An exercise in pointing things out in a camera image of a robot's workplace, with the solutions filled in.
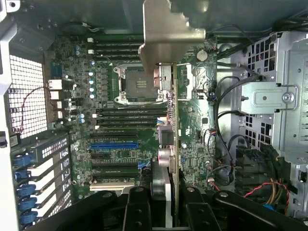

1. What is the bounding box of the white expansion slot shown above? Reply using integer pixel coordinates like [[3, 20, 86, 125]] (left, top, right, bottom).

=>
[[89, 183, 136, 192]]

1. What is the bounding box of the black expansion slot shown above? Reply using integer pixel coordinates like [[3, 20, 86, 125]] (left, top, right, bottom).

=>
[[92, 173, 140, 180], [91, 164, 139, 171]]

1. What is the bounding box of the blue expansion slot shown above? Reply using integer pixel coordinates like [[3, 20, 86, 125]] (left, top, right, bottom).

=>
[[90, 141, 140, 150]]

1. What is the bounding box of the black RAM slot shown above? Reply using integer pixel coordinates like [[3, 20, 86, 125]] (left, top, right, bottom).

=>
[[95, 55, 141, 61], [96, 114, 167, 120], [95, 49, 141, 55], [96, 124, 159, 129], [96, 108, 168, 115], [95, 42, 142, 49], [95, 36, 144, 42], [96, 119, 159, 125]]

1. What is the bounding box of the blue slot clip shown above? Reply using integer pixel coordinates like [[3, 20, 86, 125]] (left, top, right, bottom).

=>
[[19, 211, 39, 225], [13, 154, 36, 168], [16, 183, 37, 197], [14, 169, 32, 182], [18, 197, 38, 211]]

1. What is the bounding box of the green motherboard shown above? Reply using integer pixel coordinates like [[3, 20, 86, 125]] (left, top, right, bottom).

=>
[[43, 33, 218, 200]]

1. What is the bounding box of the CPU socket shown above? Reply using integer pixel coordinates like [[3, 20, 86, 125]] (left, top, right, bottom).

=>
[[114, 64, 167, 106]]

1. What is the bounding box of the silver coin battery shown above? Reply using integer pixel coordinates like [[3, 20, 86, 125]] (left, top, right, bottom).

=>
[[196, 50, 208, 62]]

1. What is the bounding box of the open dark grey PC case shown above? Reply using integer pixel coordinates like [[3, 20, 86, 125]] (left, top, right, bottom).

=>
[[0, 0, 308, 231]]

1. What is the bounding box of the metal disk bay cage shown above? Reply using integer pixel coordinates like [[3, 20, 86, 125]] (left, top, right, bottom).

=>
[[240, 31, 308, 218]]

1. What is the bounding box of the black sleeved wire bundle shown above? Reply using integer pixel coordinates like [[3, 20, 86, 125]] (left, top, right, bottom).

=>
[[235, 141, 293, 210]]

